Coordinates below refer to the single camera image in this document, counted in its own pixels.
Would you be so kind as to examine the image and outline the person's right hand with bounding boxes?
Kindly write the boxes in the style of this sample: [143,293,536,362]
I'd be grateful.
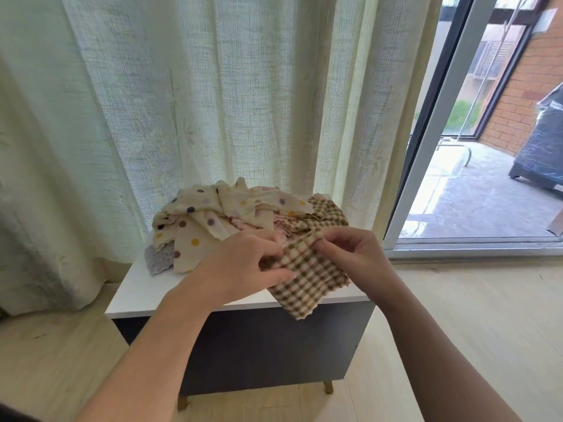
[314,226,401,300]

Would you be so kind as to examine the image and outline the person's left hand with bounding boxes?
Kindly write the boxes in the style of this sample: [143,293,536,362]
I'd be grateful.
[171,228,296,313]

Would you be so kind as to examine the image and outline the brown checked cloth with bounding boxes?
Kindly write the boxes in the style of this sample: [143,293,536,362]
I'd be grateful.
[281,194,350,238]
[266,226,353,322]

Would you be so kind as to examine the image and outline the pink floral cloths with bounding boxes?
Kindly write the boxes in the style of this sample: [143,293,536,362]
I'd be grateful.
[224,206,304,234]

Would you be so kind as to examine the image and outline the cream polka dot cloths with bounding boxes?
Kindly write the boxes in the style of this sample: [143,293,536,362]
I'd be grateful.
[151,177,313,273]

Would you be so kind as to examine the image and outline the pile of grey cloths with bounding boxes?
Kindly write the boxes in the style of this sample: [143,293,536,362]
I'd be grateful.
[145,241,175,276]

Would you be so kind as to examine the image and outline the person's left forearm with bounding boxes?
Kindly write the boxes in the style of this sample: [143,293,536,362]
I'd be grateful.
[74,290,221,422]

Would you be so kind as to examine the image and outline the person's right forearm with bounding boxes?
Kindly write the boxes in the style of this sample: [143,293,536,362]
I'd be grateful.
[374,277,524,422]

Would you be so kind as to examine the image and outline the white table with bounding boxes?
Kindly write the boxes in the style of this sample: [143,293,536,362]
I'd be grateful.
[104,259,378,411]

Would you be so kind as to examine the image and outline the white linen curtain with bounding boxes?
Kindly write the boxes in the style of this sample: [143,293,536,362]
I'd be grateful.
[0,0,445,317]

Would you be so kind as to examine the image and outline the dark blue tarpaulin cover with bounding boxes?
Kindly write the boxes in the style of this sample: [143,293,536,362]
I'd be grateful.
[508,81,563,192]

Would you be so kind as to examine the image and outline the black floor mat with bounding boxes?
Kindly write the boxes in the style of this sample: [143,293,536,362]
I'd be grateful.
[0,404,40,422]

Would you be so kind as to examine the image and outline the white sliding door frame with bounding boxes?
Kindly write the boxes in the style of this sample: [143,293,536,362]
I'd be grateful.
[382,0,563,260]

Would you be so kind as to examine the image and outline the dark balcony window frame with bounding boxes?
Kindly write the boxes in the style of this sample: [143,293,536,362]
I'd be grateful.
[440,0,547,141]

